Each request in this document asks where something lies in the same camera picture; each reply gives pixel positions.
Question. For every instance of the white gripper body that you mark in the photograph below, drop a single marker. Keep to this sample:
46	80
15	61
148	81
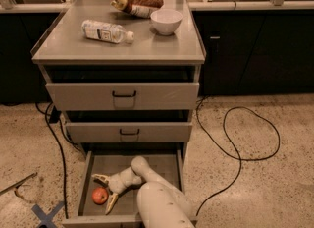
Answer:
118	182

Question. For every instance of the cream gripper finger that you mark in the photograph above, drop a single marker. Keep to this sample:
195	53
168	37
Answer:
112	199
102	178

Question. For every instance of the red apple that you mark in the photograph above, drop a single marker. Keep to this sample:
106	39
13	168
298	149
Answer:
99	195

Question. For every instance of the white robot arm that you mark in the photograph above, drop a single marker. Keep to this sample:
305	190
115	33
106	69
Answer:
160	204

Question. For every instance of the grey middle drawer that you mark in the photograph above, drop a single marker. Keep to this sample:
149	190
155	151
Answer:
133	132

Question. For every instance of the grey drawer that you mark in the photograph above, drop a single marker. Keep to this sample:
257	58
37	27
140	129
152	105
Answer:
133	132
166	162
123	96

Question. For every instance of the grey bottom drawer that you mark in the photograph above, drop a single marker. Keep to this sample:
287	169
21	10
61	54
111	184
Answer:
166	162

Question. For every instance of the grey drawer cabinet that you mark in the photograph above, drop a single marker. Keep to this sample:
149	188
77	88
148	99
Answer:
66	56

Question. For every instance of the grey top drawer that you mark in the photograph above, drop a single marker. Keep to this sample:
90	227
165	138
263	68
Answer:
123	96

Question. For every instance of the blue tape cross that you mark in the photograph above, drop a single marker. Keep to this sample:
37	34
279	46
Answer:
46	219

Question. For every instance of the metal bar on floor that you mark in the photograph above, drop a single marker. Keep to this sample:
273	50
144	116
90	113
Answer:
17	184

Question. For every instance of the clear plastic water bottle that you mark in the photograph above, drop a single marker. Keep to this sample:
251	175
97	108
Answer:
106	32

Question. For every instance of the white bowl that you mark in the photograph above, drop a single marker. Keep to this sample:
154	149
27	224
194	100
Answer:
166	21

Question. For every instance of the brown chip bag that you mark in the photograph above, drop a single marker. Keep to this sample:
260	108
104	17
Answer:
138	8

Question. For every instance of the dark base cabinets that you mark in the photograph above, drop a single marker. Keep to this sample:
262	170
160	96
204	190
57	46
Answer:
248	52

